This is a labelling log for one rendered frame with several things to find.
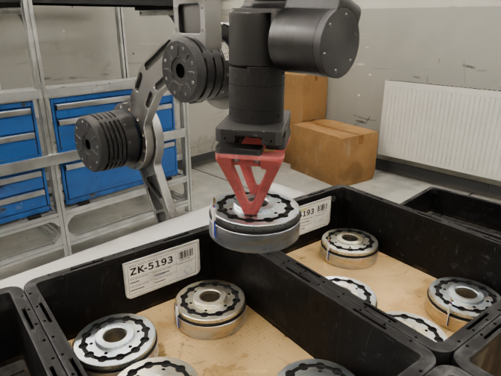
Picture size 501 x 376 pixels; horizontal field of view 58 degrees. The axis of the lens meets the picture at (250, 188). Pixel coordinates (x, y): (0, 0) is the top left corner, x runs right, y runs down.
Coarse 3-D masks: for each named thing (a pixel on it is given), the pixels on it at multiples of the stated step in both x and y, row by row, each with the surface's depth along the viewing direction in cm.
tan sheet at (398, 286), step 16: (320, 240) 89; (304, 256) 83; (320, 256) 83; (384, 256) 83; (320, 272) 77; (336, 272) 77; (352, 272) 77; (368, 272) 77; (384, 272) 77; (400, 272) 77; (416, 272) 77; (384, 288) 73; (400, 288) 73; (416, 288) 73; (384, 304) 69; (400, 304) 69; (416, 304) 69; (432, 320) 65; (448, 336) 62
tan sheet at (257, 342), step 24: (144, 312) 67; (168, 312) 67; (168, 336) 62; (240, 336) 62; (264, 336) 62; (192, 360) 57; (216, 360) 57; (240, 360) 57; (264, 360) 57; (288, 360) 57
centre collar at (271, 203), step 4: (248, 196) 52; (252, 196) 52; (268, 196) 52; (236, 200) 51; (248, 200) 52; (252, 200) 52; (264, 200) 51; (268, 200) 51; (272, 200) 51; (236, 204) 50; (268, 204) 50; (272, 204) 50; (276, 204) 50; (236, 208) 49; (240, 208) 49; (260, 208) 49; (264, 208) 49; (268, 208) 49; (272, 208) 49; (276, 208) 50; (240, 212) 49; (260, 212) 48; (264, 212) 48; (268, 212) 49
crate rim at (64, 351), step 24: (168, 240) 67; (96, 264) 61; (288, 264) 60; (24, 288) 55; (312, 288) 55; (48, 312) 51; (360, 312) 51; (48, 336) 47; (384, 336) 48; (408, 336) 47; (432, 360) 43
